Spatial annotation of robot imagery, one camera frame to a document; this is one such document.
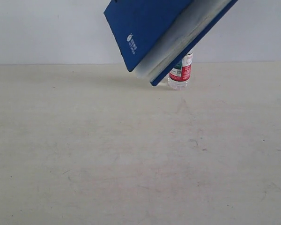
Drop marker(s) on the white paper sheets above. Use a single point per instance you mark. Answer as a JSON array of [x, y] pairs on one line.
[[188, 25]]

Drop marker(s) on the blue ring binder notebook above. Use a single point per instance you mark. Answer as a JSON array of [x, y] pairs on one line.
[[137, 25]]

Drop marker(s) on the clear plastic water bottle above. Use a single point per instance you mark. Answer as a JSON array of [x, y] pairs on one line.
[[179, 76]]

